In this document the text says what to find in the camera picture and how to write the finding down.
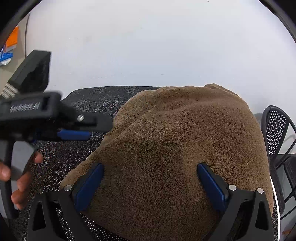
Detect person's left hand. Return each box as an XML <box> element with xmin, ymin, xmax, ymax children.
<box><xmin>1</xmin><ymin>161</ymin><xmax>32</xmax><ymax>210</ymax></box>

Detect orange and blue poster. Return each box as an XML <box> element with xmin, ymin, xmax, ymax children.
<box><xmin>1</xmin><ymin>26</ymin><xmax>19</xmax><ymax>66</ymax></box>

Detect brown fleece garment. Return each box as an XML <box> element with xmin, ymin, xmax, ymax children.
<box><xmin>60</xmin><ymin>84</ymin><xmax>273</xmax><ymax>240</ymax></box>

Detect black mesh chair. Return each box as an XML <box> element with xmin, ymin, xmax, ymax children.
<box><xmin>261</xmin><ymin>105</ymin><xmax>295</xmax><ymax>220</ymax></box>

